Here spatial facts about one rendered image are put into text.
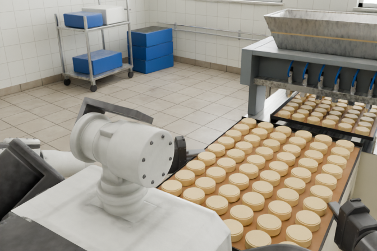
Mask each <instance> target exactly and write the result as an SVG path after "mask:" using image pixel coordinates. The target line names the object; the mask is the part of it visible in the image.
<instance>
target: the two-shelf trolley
mask: <svg viewBox="0 0 377 251"><path fill-rule="evenodd" d="M98 4H99V5H101V0H98ZM126 6H127V8H124V10H127V21H124V22H118V23H115V24H109V25H102V26H98V27H91V28H88V25H87V19H86V16H84V17H83V18H84V27H85V28H84V29H82V28H77V27H69V26H65V25H61V26H58V17H57V13H55V14H54V18H55V23H56V30H57V38H58V46H59V53H60V58H61V66H62V74H63V76H64V77H65V80H64V85H66V86H68V85H70V83H71V81H70V79H69V76H70V77H75V78H80V79H83V80H88V81H91V87H90V90H91V91H92V92H96V90H97V85H96V84H95V80H97V79H100V78H103V77H106V76H109V75H112V74H114V73H117V72H120V71H123V70H126V69H128V71H129V73H128V77H129V78H132V77H133V75H134V73H133V71H132V68H133V59H132V42H131V25H130V10H131V9H130V8H129V0H126ZM127 24H128V38H129V47H130V63H131V64H125V63H123V64H122V66H120V67H117V68H114V69H112V70H109V71H106V72H103V73H100V74H97V75H93V71H92V65H91V55H90V45H89V35H88V32H91V31H97V30H101V33H102V45H103V49H104V50H105V42H104V30H103V29H107V28H110V27H116V26H121V25H127ZM59 29H62V30H71V31H79V32H85V37H86V47H87V53H88V62H89V72H90V74H85V73H80V72H75V71H74V69H73V70H70V71H67V72H65V66H64V61H63V54H62V46H61V38H60V33H59Z"/></svg>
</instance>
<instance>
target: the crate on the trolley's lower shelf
mask: <svg viewBox="0 0 377 251"><path fill-rule="evenodd" d="M90 55H91V65H92V71H93V75H97V74H100V73H103V72H106V71H109V70H112V69H114V68H117V67H120V66H122V53H121V52H116V51H111V50H104V49H101V50H97V51H94V52H90ZM72 60H73V69H74V71H75V72H80V73H85V74H90V72H89V62H88V54H87V53H86V54H82V55H78V56H75V57H72Z"/></svg>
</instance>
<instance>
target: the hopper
mask: <svg viewBox="0 0 377 251"><path fill-rule="evenodd" d="M264 18H265V20H266V23H267V25H268V28H269V30H270V32H271V34H272V36H273V39H274V41H275V43H276V45H277V48H279V49H289V50H298V51H303V52H313V53H322V54H331V55H341V56H346V57H355V58H365V59H374V60H377V14H375V13H357V12H338V11H319V10H300V9H290V8H287V9H285V10H281V11H277V12H273V13H270V14H267V15H264Z"/></svg>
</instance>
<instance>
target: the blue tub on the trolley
mask: <svg viewBox="0 0 377 251"><path fill-rule="evenodd" d="M84 16H86V19H87V25H88V28H91V27H98V26H102V25H103V19H102V14H101V13H96V12H85V11H79V12H70V13H64V14H63V18H64V23H65V26H69V27H77V28H82V29H84V28H85V27H84V18H83V17H84Z"/></svg>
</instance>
